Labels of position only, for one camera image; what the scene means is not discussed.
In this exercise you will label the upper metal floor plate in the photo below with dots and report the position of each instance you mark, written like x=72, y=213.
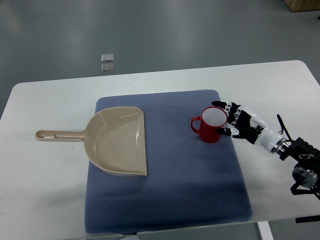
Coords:
x=107, y=57

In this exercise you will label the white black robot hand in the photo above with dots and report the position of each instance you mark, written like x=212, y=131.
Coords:
x=245, y=124

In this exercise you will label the white table leg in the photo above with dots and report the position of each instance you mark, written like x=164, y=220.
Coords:
x=265, y=230

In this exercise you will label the beige plastic dustpan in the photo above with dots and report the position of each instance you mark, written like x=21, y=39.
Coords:
x=114, y=140

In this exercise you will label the black table control panel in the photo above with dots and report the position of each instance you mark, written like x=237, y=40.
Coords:
x=307, y=219

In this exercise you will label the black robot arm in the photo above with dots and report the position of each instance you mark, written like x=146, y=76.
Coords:
x=306, y=172

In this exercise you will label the blue fabric mat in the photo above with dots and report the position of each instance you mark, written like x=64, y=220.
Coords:
x=189, y=182

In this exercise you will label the red cup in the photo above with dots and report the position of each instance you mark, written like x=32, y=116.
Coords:
x=208, y=122

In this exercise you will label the wooden box corner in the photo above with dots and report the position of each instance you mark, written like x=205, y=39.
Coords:
x=302, y=5

